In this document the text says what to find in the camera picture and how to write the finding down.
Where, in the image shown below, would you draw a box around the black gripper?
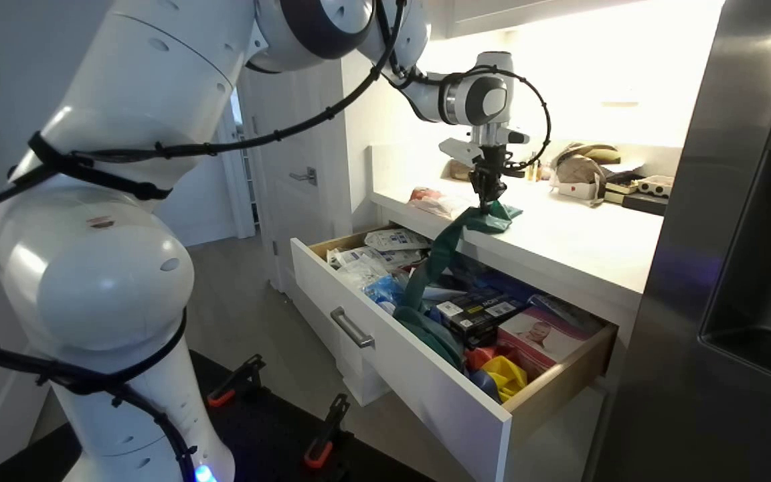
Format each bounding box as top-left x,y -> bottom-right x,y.
468,144 -> 510,206

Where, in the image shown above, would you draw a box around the green fabric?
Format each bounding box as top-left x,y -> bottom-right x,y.
393,199 -> 525,368

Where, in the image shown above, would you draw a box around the silver drawer handle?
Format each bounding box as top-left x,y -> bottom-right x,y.
326,306 -> 378,350

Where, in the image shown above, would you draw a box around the white cabinet drawer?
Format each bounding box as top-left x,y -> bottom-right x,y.
287,223 -> 620,482

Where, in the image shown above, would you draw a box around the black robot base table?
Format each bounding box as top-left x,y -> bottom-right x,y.
0,349 -> 437,482

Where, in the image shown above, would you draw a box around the tall white cabinet panel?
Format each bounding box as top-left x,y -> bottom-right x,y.
241,50 -> 397,409

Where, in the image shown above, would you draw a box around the white base cabinet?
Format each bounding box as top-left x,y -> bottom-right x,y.
347,171 -> 670,482

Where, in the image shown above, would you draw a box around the red white paper packet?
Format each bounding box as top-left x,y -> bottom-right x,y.
409,182 -> 474,224

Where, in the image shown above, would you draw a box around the beige brown bag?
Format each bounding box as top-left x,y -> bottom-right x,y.
544,140 -> 627,206

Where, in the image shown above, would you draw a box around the white plastic packet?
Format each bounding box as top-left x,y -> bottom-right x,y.
362,224 -> 434,257
323,245 -> 398,290

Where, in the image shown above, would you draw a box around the black box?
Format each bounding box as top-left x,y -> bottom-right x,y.
437,293 -> 528,350

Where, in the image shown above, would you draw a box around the blue plastic item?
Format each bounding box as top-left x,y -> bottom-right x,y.
363,274 -> 409,317

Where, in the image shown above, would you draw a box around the black cylindrical objects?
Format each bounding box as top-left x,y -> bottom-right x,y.
600,171 -> 674,216

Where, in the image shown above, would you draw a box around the red pink box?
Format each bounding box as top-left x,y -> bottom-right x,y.
492,306 -> 607,374

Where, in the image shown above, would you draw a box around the silver door lever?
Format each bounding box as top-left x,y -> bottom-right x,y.
287,163 -> 320,191

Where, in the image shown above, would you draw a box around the white room door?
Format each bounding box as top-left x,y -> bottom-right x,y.
255,62 -> 326,297

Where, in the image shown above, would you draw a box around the stainless steel refrigerator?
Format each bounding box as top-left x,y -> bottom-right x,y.
584,0 -> 771,482

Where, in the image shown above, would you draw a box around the refrigerator water dispenser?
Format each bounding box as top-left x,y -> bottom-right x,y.
694,119 -> 771,399

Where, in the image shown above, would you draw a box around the orange black clamp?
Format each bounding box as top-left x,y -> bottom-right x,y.
300,391 -> 355,475
202,350 -> 267,415

